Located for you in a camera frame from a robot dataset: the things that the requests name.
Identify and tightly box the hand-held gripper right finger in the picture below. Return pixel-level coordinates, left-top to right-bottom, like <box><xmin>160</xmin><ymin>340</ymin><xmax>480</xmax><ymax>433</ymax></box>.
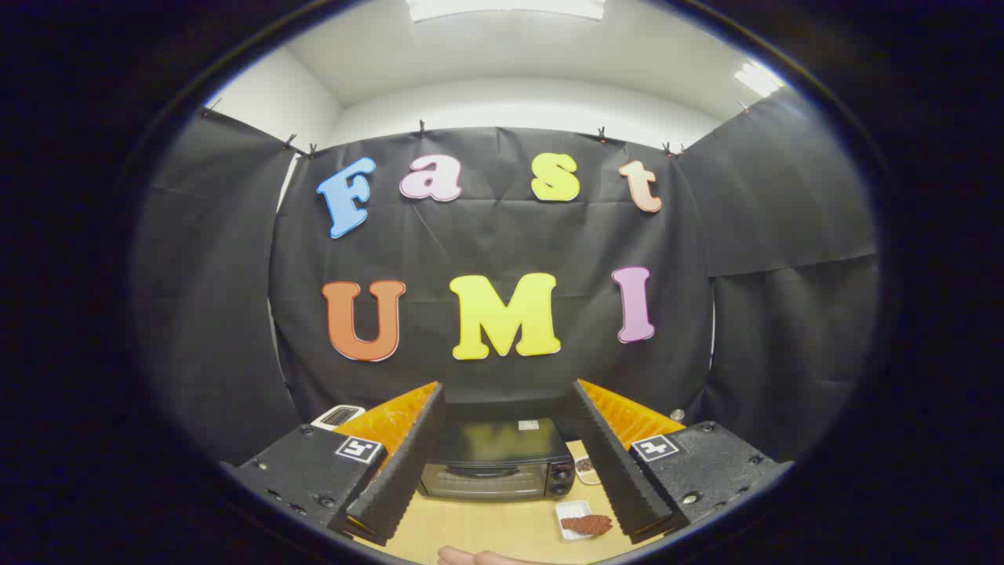
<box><xmin>569</xmin><ymin>379</ymin><xmax>794</xmax><ymax>545</ymax></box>

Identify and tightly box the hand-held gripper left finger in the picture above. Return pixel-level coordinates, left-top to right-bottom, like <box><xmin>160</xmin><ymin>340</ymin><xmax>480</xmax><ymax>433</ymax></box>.
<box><xmin>222</xmin><ymin>381</ymin><xmax>448</xmax><ymax>548</ymax></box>

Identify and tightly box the red raw meat piece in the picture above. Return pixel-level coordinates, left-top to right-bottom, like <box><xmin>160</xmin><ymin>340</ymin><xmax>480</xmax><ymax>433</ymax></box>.
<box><xmin>560</xmin><ymin>514</ymin><xmax>614</xmax><ymax>539</ymax></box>

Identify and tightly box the black toaster oven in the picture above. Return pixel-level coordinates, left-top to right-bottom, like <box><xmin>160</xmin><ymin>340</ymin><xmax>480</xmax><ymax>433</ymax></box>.
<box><xmin>418</xmin><ymin>399</ymin><xmax>583</xmax><ymax>501</ymax></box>

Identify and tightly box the white toaster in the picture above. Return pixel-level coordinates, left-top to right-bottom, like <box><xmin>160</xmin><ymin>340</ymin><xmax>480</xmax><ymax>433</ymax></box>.
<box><xmin>311</xmin><ymin>404</ymin><xmax>366</xmax><ymax>432</ymax></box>

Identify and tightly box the white rectangular tray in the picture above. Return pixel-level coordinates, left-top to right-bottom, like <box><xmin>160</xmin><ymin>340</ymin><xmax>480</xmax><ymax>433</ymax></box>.
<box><xmin>554</xmin><ymin>500</ymin><xmax>598</xmax><ymax>544</ymax></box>

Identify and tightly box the ceiling light panel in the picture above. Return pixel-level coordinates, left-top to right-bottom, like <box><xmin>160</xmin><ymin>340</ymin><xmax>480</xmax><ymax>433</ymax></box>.
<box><xmin>406</xmin><ymin>0</ymin><xmax>607</xmax><ymax>23</ymax></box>
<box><xmin>734</xmin><ymin>61</ymin><xmax>786</xmax><ymax>99</ymax></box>

